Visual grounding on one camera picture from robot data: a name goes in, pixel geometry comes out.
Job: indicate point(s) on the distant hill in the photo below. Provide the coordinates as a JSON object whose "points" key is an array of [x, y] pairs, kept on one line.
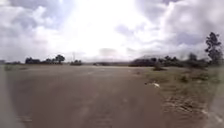
{"points": [[150, 57]]}

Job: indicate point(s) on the row of distant bushes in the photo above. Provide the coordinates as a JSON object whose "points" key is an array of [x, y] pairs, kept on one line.
{"points": [[166, 62]]}

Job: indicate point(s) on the dry grass strip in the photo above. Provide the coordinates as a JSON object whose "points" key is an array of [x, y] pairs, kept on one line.
{"points": [[13, 67]]}

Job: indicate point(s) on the row of distant trees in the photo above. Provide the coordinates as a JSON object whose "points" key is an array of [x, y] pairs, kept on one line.
{"points": [[33, 61]]}

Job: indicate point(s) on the tall dark tree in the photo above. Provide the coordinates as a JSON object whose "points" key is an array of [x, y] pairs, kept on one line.
{"points": [[213, 48]]}

